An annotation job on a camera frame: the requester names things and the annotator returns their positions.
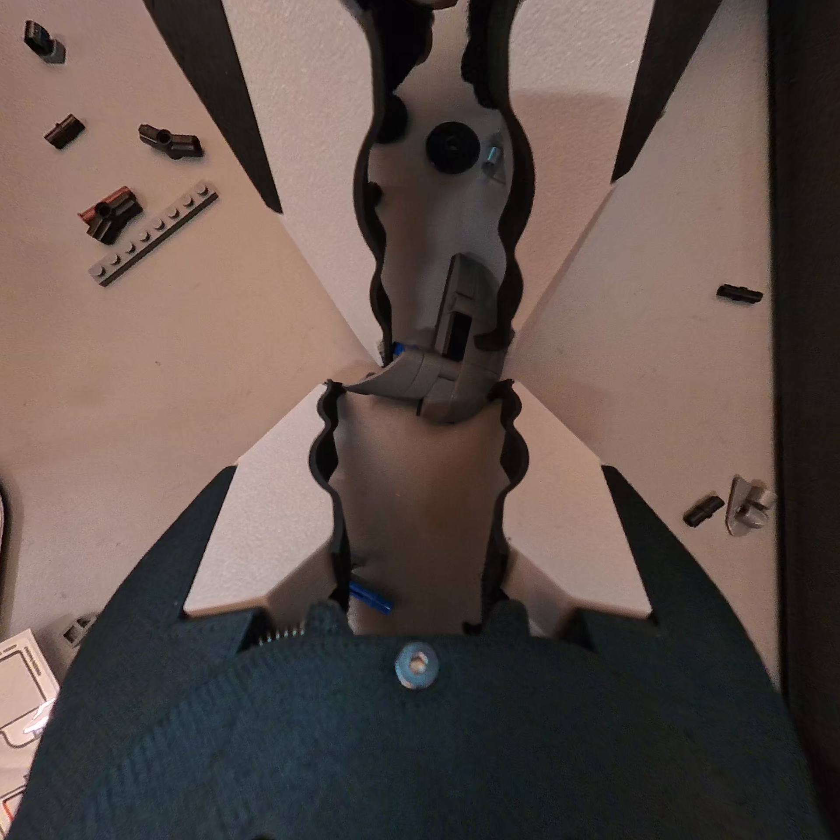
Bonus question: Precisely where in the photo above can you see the black grey lego connector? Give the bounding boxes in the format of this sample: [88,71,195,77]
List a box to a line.
[23,20,67,64]

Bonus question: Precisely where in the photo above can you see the long blue lego pin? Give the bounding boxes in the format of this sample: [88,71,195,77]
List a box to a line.
[348,577,395,614]

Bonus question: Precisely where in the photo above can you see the white sticker sheet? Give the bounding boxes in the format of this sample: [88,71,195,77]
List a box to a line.
[0,629,60,821]

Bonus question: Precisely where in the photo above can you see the dark grey curved lego panel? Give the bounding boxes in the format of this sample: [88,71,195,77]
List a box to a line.
[420,255,509,424]

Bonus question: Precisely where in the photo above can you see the black red lego piece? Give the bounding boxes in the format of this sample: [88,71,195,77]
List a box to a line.
[77,185,144,245]

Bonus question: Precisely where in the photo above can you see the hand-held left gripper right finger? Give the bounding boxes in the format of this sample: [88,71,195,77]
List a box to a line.
[484,378,660,624]

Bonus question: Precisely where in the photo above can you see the long grey lego plate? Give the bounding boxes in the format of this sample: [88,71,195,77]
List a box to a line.
[87,178,219,288]

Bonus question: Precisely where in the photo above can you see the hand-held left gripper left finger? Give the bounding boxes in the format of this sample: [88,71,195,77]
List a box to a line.
[182,379,349,621]

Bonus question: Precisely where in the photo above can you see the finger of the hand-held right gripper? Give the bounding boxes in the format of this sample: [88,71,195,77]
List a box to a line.
[223,0,398,366]
[489,0,652,349]

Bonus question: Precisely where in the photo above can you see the black lego disc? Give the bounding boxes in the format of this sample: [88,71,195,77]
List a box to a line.
[425,120,478,175]

